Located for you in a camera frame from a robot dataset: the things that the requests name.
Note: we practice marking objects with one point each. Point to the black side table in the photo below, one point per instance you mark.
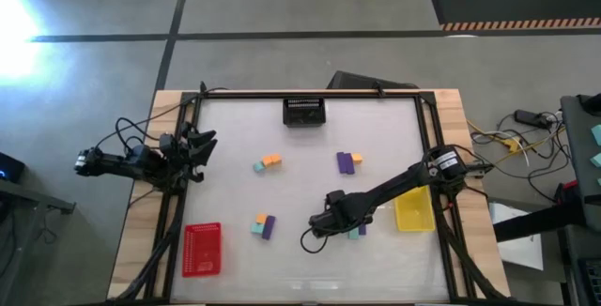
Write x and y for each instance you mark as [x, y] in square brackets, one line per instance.
[580, 156]

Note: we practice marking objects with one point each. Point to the white paper sheet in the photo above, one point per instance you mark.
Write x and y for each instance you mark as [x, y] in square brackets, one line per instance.
[521, 249]

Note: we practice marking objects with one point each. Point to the yellow plastic basket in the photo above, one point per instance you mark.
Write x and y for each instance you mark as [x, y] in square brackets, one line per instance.
[415, 212]

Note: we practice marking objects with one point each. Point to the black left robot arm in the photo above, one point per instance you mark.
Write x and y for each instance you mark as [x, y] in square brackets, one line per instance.
[117, 165]

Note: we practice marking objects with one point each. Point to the black power strip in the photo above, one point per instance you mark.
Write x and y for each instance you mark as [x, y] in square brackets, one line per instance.
[530, 117]

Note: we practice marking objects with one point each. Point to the dark keyboard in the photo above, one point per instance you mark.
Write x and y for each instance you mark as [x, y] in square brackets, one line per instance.
[591, 278]

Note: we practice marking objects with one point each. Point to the black hazard-striped floor mat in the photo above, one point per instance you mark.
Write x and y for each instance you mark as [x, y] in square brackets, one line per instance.
[516, 5]

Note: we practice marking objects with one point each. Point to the grey metal stand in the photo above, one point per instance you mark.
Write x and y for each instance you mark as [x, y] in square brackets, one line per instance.
[28, 198]

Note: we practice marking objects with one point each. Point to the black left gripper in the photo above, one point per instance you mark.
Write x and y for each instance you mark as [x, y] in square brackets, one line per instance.
[184, 157]

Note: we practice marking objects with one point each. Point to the black angular case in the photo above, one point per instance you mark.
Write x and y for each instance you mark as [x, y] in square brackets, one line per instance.
[366, 81]

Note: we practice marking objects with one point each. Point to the black device blue light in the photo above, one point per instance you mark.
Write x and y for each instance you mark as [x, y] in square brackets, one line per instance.
[9, 167]

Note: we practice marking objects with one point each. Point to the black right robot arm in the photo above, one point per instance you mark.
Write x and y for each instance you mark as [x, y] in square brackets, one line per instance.
[399, 184]

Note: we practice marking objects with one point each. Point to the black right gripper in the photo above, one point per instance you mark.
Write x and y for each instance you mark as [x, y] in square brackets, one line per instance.
[333, 224]

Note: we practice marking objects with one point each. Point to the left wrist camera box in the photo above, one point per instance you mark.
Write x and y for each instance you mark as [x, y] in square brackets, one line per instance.
[168, 144]

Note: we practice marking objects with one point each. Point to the long teal block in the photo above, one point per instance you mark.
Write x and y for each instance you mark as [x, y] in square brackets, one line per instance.
[353, 234]

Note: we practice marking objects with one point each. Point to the black pouch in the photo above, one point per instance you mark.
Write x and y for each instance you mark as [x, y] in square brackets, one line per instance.
[591, 102]

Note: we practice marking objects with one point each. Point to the black plastic basket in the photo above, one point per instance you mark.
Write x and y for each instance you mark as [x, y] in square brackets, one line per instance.
[304, 116]

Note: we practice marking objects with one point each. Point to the red clamp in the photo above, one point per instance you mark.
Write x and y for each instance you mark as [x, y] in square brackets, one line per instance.
[568, 185]

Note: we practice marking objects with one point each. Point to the red plastic basket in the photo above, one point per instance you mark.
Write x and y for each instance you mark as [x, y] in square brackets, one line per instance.
[202, 249]

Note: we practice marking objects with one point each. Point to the small teal block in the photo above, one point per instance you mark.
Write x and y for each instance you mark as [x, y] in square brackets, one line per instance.
[258, 167]
[256, 228]

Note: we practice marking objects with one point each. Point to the black table beam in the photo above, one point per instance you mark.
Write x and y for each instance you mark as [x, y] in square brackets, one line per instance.
[530, 221]

